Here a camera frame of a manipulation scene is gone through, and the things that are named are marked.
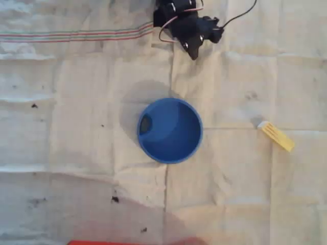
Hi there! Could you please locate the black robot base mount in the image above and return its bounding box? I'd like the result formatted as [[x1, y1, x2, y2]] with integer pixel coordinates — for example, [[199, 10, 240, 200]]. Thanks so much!
[[153, 10, 174, 28]]

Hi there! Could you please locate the white cloth with stripes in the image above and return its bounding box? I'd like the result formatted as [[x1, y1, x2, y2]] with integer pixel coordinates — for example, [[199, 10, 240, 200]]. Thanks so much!
[[0, 0, 327, 245]]

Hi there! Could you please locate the red white servo wire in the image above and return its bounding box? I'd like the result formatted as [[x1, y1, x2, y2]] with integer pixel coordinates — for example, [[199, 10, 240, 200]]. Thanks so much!
[[159, 0, 205, 43]]

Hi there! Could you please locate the blue plastic cup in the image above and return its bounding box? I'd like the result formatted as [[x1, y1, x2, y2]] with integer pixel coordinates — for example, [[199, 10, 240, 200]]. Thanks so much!
[[137, 97, 204, 164]]

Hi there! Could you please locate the yellow rectangular block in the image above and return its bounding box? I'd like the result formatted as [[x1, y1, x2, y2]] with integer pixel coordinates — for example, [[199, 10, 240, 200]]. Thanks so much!
[[256, 120, 296, 153]]

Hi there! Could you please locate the red flat object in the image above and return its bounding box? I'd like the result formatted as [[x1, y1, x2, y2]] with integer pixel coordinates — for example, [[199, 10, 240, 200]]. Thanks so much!
[[66, 238, 206, 245]]

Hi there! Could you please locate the black power cable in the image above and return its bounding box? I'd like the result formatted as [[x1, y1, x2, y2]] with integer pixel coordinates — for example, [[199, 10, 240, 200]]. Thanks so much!
[[221, 0, 258, 29]]

